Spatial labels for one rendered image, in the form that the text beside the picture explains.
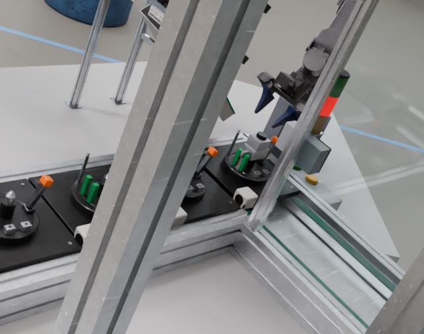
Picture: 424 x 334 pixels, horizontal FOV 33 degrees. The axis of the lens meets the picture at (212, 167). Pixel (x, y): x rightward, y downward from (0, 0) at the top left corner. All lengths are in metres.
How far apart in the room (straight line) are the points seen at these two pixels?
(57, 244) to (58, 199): 0.15
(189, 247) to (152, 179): 1.16
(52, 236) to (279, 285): 0.57
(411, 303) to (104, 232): 0.25
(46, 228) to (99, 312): 0.91
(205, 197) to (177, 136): 1.28
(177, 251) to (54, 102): 0.72
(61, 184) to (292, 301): 0.61
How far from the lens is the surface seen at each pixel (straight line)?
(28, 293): 1.44
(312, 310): 1.71
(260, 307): 1.73
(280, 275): 1.74
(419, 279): 0.50
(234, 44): 0.50
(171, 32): 0.50
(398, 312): 0.51
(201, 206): 1.76
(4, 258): 1.44
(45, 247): 1.48
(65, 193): 1.64
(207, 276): 1.74
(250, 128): 2.46
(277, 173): 1.69
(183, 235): 1.66
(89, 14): 4.92
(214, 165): 1.94
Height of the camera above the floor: 1.94
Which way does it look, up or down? 30 degrees down
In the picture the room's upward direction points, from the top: 24 degrees clockwise
